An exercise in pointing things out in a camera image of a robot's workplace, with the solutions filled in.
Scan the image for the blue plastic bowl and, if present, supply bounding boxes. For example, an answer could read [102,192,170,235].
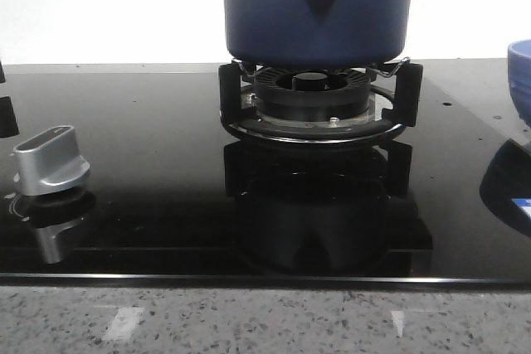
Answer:
[507,39,531,126]

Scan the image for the blue cooking pot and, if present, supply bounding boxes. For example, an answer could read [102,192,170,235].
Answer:
[223,0,411,68]

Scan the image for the black pot support grate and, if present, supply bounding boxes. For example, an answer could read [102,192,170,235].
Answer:
[218,58,423,147]

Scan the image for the black gas burner head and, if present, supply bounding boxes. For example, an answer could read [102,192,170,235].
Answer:
[254,68,370,122]

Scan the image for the black glass cooktop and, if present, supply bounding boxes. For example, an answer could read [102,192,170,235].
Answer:
[1,61,530,291]

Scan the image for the silver stove control knob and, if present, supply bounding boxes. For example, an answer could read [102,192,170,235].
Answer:
[13,125,90,196]

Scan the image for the black left burner grate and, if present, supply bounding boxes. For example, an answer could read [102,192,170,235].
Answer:
[0,60,21,139]

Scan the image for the blue white cooktop sticker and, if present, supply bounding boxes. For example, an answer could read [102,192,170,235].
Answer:
[512,198,531,219]

